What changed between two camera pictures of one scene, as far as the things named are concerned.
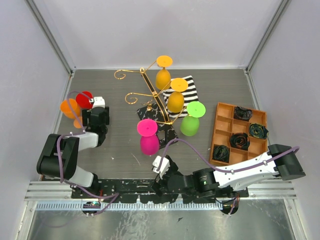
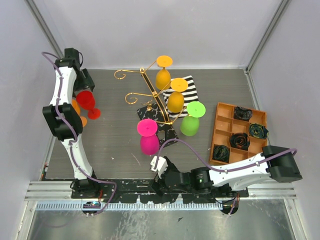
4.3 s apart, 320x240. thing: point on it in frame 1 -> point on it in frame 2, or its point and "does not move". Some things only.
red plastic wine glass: (82, 100) does not move
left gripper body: (86, 115) -> (83, 80)
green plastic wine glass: (190, 123) does not move
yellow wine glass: (175, 100) does not move
